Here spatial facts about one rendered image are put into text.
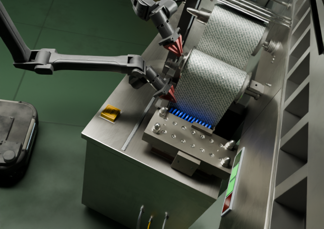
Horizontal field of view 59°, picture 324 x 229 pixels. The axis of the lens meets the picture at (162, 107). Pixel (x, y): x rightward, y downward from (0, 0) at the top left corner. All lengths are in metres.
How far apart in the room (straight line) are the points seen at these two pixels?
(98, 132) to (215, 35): 0.68
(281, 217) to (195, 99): 0.68
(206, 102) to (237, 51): 0.28
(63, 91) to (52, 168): 0.75
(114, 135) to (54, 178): 0.98
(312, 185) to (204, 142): 0.73
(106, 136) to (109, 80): 1.53
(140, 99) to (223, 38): 0.51
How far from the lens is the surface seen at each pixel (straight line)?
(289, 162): 0.79
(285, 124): 0.87
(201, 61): 1.15
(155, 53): 1.77
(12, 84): 2.75
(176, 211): 1.52
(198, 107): 1.26
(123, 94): 1.47
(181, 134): 1.23
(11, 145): 2.04
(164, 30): 1.15
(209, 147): 1.24
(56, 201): 2.14
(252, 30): 1.31
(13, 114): 2.23
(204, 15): 1.34
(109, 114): 1.35
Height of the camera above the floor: 1.99
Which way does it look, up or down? 48 degrees down
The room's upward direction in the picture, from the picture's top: 21 degrees clockwise
